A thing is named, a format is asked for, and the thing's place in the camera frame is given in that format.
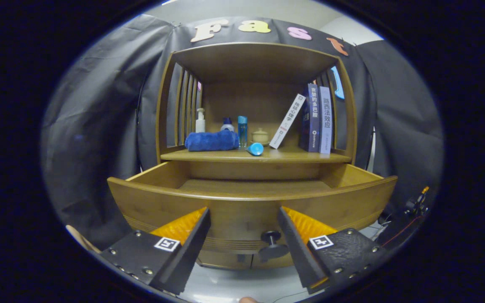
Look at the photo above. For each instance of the blue white tube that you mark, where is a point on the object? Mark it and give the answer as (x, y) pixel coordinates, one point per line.
(256, 149)

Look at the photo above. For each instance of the wooden cabinet door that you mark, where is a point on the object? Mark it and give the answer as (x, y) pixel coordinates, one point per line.
(221, 261)
(276, 264)

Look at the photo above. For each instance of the black orange device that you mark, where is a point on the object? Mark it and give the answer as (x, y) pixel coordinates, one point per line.
(417, 204)

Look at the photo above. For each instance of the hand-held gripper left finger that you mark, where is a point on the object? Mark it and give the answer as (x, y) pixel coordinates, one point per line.
(183, 256)

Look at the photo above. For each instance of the small white bottle blue cap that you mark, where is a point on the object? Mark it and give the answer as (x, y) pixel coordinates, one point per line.
(227, 126)

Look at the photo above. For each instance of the white pump bottle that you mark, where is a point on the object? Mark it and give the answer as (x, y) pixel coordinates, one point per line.
(200, 124)

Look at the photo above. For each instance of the light purple book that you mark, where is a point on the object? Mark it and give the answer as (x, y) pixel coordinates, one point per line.
(326, 122)

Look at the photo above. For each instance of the beige lidded teacup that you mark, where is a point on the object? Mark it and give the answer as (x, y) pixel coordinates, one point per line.
(260, 136)

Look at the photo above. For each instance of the blue rolled towel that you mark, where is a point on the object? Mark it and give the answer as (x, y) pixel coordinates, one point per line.
(211, 141)

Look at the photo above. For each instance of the wooden countertop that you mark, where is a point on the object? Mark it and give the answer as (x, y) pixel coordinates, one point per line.
(293, 155)

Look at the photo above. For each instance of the wooden cabinet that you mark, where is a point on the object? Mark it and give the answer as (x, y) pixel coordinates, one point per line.
(246, 101)

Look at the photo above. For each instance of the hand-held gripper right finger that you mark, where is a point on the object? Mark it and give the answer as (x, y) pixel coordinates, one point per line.
(301, 256)

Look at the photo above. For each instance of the light wooden chair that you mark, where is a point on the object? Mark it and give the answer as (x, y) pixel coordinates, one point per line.
(80, 240)

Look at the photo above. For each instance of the clear blue bottle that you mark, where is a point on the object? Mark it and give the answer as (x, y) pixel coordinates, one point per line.
(242, 132)

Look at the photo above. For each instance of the dark blue book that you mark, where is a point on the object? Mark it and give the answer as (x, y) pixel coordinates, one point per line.
(312, 118)

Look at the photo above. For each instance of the white book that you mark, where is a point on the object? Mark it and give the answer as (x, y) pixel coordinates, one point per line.
(286, 122)

